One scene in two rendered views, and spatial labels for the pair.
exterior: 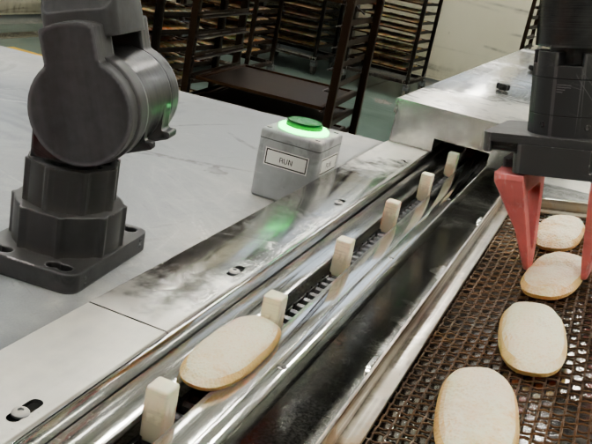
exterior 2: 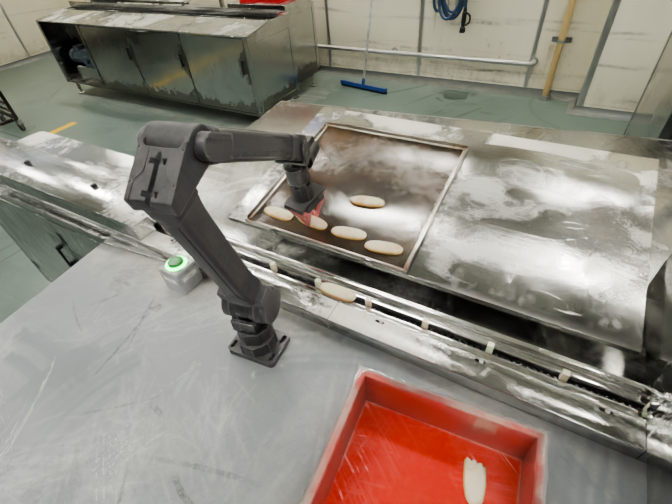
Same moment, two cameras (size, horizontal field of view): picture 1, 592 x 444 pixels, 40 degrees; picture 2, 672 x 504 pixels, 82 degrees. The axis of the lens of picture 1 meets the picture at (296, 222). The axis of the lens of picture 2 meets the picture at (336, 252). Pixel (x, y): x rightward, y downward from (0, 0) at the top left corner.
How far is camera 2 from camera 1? 0.84 m
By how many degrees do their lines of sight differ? 67
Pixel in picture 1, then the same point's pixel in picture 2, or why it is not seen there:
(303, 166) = (195, 270)
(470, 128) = not seen: hidden behind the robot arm
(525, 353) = (361, 235)
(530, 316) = (345, 230)
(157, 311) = (328, 304)
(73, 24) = (266, 291)
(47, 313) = (303, 342)
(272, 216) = not seen: hidden behind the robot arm
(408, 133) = (144, 232)
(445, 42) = not seen: outside the picture
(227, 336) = (337, 291)
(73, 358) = (356, 317)
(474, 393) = (380, 245)
